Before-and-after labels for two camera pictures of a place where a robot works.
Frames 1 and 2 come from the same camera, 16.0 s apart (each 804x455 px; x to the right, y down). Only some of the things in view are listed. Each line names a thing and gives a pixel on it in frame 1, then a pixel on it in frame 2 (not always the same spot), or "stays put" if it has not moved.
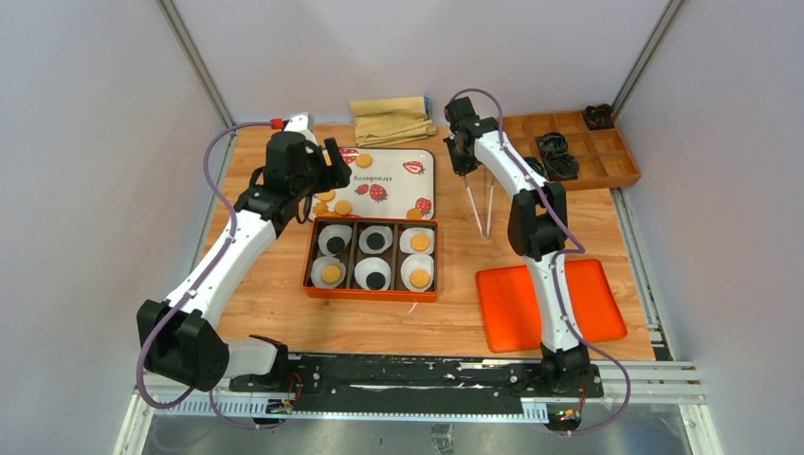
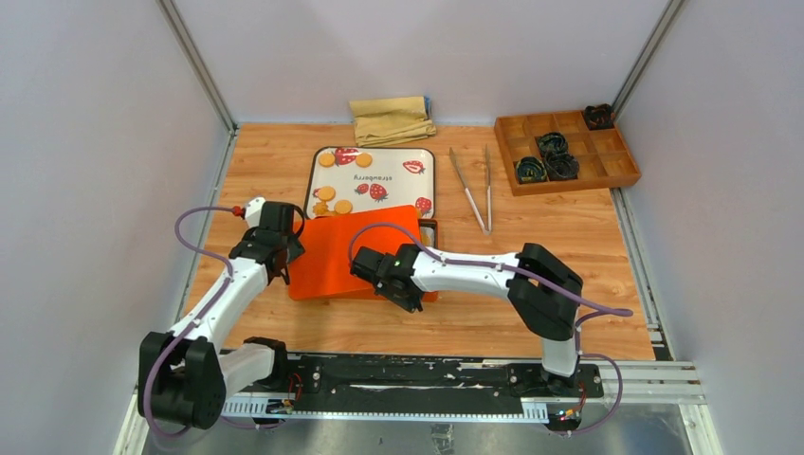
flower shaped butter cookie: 319,208 stays put
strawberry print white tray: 385,183 stays put
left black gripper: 337,173 -> 294,245
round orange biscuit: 363,160 stays put
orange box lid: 511,312 -> 321,268
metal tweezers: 485,236 stays put
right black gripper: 461,167 -> 411,303
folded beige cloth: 391,120 stays put
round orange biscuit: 343,208 stays put
